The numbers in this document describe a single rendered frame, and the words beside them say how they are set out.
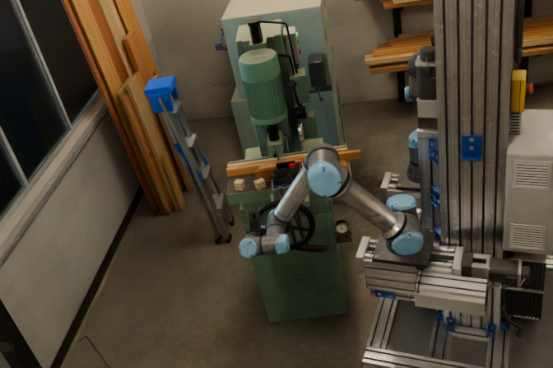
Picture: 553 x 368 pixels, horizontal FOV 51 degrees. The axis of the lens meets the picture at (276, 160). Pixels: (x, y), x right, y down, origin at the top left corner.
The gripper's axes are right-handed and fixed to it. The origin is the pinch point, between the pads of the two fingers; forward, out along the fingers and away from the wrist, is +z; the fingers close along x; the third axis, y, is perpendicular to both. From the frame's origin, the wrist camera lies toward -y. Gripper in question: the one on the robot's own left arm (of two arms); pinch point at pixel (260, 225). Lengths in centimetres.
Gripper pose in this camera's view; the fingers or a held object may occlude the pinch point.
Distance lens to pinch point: 260.5
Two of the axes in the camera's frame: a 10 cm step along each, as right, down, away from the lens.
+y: 1.1, 9.9, 0.7
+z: 1.3, -0.8, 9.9
